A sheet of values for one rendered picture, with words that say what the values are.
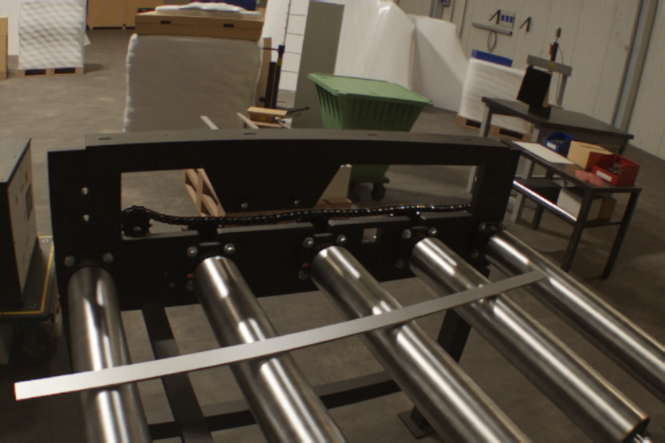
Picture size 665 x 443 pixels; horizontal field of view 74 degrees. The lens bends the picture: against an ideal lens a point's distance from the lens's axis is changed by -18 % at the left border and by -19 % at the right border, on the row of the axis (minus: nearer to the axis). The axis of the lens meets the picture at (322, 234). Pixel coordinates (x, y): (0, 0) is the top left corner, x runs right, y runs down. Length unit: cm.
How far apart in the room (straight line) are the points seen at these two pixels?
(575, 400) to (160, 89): 414
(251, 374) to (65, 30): 846
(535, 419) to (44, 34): 859
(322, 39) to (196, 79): 122
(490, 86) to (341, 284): 686
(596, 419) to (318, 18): 434
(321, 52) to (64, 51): 533
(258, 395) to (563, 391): 61
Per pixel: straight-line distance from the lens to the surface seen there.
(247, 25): 447
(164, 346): 113
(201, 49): 447
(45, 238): 262
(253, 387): 89
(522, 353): 117
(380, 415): 217
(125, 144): 111
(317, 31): 490
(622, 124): 1203
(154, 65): 458
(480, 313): 125
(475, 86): 790
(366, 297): 113
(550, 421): 246
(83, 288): 109
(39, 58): 919
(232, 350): 91
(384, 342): 105
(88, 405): 84
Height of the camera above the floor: 149
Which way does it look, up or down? 25 degrees down
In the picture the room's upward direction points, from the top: 9 degrees clockwise
